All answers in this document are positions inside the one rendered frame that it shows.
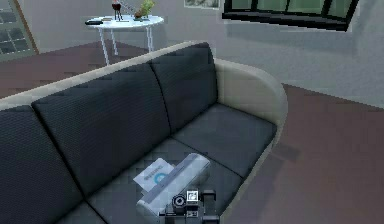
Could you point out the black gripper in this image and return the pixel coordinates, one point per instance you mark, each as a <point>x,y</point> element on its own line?
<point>179,202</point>

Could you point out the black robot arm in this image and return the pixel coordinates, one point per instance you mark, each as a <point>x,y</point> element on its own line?
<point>203,203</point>

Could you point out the white printer with paper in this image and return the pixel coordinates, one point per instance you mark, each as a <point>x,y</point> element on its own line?
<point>180,180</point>

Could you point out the beige sofa with dark cushions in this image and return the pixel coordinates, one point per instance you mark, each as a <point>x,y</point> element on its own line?
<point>140,126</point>

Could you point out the white round table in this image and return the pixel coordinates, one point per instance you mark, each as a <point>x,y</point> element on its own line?
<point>125,25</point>

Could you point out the green house plant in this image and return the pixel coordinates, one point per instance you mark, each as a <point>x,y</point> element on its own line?
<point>144,9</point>

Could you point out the flat black device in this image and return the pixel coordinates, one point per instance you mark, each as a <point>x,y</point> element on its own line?
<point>94,22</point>

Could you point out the framed picture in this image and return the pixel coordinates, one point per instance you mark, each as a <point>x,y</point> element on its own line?
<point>202,3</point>

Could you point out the black framed window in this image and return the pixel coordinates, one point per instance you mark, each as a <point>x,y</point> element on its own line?
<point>286,11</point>

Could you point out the wood framed window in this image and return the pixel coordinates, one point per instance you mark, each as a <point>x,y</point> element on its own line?
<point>13,30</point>

